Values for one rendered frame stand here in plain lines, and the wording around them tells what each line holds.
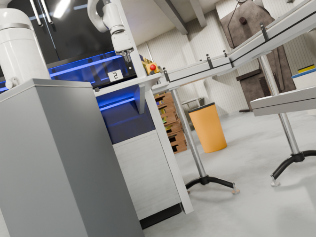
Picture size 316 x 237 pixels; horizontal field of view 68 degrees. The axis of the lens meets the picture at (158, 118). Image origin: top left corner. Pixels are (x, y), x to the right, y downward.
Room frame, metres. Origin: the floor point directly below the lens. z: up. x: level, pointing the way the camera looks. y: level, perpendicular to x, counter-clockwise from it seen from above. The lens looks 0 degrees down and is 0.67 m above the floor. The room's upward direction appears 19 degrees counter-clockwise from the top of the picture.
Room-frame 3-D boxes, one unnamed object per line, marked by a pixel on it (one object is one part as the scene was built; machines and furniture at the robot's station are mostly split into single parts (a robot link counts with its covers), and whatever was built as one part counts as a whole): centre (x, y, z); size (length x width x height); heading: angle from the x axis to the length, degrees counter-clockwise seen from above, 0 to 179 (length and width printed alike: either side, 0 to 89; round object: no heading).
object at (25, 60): (0.72, 0.33, 0.95); 0.19 x 0.19 x 0.18
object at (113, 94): (1.35, 0.30, 0.87); 0.70 x 0.48 x 0.02; 102
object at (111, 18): (1.33, 0.05, 1.28); 0.09 x 0.08 x 0.13; 65
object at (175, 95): (1.79, -0.18, 0.46); 0.09 x 0.09 x 0.77; 12
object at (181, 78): (1.82, -0.32, 0.92); 0.69 x 0.15 x 0.16; 102
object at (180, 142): (4.51, 0.32, 0.51); 1.43 x 0.98 x 1.02; 84
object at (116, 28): (1.33, 0.05, 1.20); 0.09 x 0.08 x 0.03; 102
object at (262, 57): (1.59, -0.80, 0.46); 0.09 x 0.09 x 0.77; 12
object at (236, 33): (6.22, -2.90, 1.51); 1.57 x 1.38 x 3.02; 72
